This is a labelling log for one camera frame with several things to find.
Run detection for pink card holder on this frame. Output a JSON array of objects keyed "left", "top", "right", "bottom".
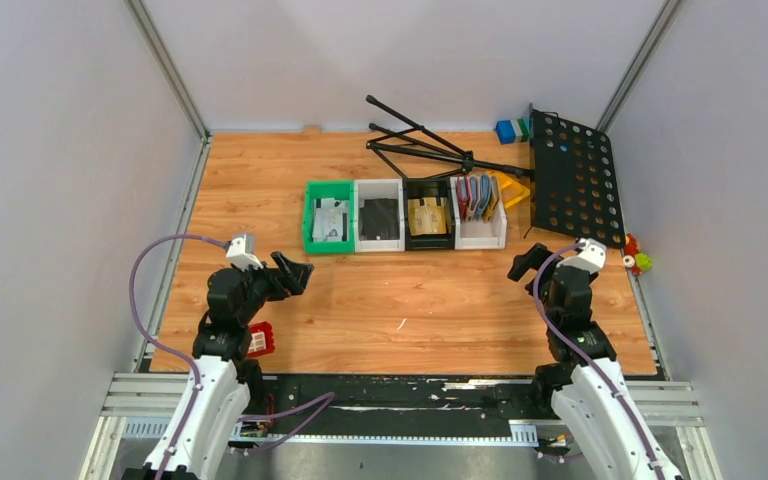
[{"left": 465, "top": 175, "right": 480, "bottom": 221}]

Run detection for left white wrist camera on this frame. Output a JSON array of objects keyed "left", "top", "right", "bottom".
[{"left": 225, "top": 233, "right": 264, "bottom": 271}]

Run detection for blue green toy block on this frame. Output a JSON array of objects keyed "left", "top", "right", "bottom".
[{"left": 494, "top": 118, "right": 531, "bottom": 145}]

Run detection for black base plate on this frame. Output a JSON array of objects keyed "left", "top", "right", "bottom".
[{"left": 244, "top": 374, "right": 557, "bottom": 438}]

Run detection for black perforated stand tray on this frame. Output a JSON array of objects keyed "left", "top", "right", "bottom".
[{"left": 528, "top": 107, "right": 626, "bottom": 249}]

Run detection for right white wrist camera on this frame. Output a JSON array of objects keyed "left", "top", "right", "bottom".
[{"left": 558, "top": 238, "right": 608, "bottom": 275}]

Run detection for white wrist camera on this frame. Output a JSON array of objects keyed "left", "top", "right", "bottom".
[
  {"left": 225, "top": 233, "right": 264, "bottom": 271},
  {"left": 558, "top": 238, "right": 608, "bottom": 275}
]

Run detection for yellow plastic triangle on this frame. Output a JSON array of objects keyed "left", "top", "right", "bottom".
[{"left": 488, "top": 171, "right": 530, "bottom": 209}]

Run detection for black cards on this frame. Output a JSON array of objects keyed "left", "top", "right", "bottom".
[{"left": 359, "top": 198, "right": 400, "bottom": 241}]

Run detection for red green toy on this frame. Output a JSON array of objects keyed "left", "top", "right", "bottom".
[{"left": 622, "top": 234, "right": 653, "bottom": 276}]

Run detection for red white small block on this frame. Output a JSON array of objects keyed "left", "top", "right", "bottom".
[{"left": 247, "top": 322, "right": 275, "bottom": 358}]

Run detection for silver white cards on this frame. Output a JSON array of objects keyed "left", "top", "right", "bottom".
[{"left": 311, "top": 197, "right": 349, "bottom": 243}]

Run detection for white bin with black cards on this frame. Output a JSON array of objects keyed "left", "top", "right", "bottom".
[{"left": 353, "top": 179, "right": 406, "bottom": 253}]

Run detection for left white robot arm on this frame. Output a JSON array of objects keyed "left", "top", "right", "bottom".
[{"left": 122, "top": 252, "right": 314, "bottom": 479}]

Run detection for white bin with card holders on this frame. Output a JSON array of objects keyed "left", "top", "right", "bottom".
[{"left": 449, "top": 177, "right": 508, "bottom": 250}]

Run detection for black folded music stand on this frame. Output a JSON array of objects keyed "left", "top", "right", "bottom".
[{"left": 365, "top": 95, "right": 535, "bottom": 179}]

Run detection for yellow leather card holder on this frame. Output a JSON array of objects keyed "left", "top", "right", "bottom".
[{"left": 483, "top": 175, "right": 500, "bottom": 222}]

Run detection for green plastic bin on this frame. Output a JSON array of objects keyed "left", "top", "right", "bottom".
[{"left": 302, "top": 180, "right": 356, "bottom": 255}]

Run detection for blue card holder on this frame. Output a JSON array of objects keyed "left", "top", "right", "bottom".
[{"left": 473, "top": 173, "right": 492, "bottom": 220}]

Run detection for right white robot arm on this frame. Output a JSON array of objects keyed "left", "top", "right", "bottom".
[{"left": 508, "top": 238, "right": 683, "bottom": 479}]

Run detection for red card holder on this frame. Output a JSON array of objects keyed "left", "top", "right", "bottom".
[{"left": 455, "top": 176, "right": 471, "bottom": 221}]

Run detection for gold cards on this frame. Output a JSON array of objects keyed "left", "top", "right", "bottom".
[{"left": 407, "top": 197, "right": 449, "bottom": 236}]

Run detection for black plastic bin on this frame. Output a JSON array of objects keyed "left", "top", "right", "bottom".
[{"left": 402, "top": 178, "right": 455, "bottom": 251}]

